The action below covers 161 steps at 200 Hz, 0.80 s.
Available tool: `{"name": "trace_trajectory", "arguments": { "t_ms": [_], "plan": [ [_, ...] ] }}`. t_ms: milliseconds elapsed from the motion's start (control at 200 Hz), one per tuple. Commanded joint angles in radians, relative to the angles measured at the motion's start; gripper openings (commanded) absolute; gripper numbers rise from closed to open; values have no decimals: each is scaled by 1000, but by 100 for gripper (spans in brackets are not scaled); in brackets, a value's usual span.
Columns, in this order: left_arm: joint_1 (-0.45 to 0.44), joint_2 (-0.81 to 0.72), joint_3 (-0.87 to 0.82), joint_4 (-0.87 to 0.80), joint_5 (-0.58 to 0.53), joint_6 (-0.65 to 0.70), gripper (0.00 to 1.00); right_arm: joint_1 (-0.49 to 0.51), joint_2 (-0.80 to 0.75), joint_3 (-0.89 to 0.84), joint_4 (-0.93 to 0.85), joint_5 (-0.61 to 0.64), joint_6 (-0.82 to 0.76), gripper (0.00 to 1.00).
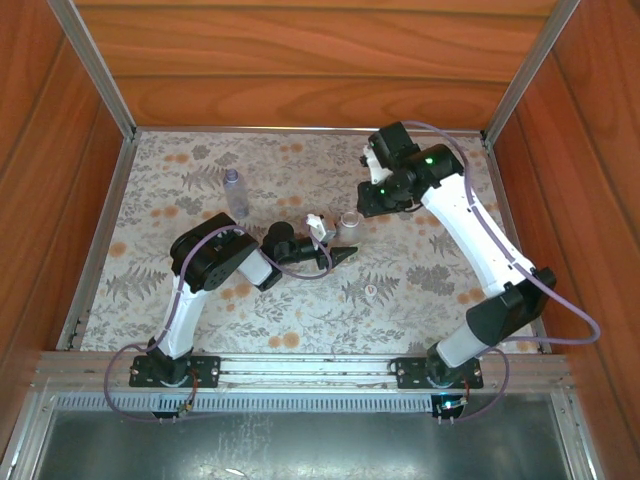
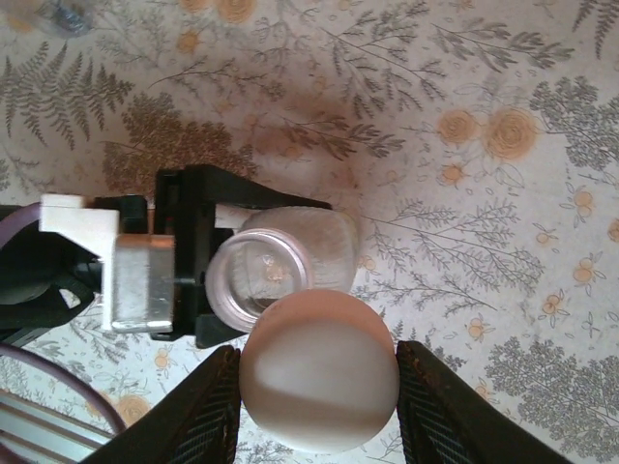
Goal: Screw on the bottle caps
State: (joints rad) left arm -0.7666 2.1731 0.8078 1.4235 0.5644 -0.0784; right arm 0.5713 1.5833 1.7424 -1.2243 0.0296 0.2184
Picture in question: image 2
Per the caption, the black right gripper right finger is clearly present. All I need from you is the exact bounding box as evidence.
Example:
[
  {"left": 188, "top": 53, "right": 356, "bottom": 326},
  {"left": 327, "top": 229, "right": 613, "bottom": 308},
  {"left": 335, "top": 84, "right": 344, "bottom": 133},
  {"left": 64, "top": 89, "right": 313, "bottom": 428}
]
[{"left": 396, "top": 339, "right": 576, "bottom": 464}]

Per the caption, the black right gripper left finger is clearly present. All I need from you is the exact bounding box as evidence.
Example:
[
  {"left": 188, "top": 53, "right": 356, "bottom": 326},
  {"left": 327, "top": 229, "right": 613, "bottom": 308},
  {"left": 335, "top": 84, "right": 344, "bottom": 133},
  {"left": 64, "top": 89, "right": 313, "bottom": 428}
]
[{"left": 99, "top": 344, "right": 242, "bottom": 464}]

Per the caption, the clear bottle with dark label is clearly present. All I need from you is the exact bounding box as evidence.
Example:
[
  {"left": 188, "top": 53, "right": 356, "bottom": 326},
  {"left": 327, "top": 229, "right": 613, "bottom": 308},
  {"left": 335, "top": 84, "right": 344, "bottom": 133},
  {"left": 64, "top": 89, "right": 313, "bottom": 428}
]
[{"left": 205, "top": 205, "right": 365, "bottom": 334}]

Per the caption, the white bottle cap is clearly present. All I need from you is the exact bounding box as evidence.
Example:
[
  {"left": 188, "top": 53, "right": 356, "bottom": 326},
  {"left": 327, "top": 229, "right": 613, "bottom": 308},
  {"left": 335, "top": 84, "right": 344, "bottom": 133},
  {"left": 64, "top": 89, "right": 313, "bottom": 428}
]
[{"left": 238, "top": 288, "right": 400, "bottom": 455}]

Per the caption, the small clear plastic bottle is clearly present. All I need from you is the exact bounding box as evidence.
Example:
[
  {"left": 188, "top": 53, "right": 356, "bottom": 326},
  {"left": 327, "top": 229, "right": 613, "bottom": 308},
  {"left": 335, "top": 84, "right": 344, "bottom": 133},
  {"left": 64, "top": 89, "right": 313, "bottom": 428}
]
[{"left": 33, "top": 0, "right": 94, "bottom": 39}]

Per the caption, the floral tablecloth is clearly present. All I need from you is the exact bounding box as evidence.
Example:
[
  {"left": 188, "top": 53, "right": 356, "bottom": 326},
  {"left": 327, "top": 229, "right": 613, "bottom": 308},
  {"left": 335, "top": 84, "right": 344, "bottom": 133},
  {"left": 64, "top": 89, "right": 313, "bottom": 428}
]
[{"left": 0, "top": 0, "right": 619, "bottom": 464}]

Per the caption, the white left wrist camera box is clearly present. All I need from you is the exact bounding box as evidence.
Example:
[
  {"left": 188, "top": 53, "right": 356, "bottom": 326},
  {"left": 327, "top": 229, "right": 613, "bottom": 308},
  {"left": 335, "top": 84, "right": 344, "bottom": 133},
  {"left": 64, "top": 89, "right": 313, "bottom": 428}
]
[{"left": 40, "top": 192, "right": 176, "bottom": 335}]

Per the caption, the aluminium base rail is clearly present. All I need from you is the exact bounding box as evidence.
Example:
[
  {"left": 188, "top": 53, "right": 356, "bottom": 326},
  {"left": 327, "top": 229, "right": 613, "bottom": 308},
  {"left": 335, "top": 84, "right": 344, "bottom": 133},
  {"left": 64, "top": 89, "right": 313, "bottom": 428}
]
[{"left": 0, "top": 386, "right": 115, "bottom": 464}]

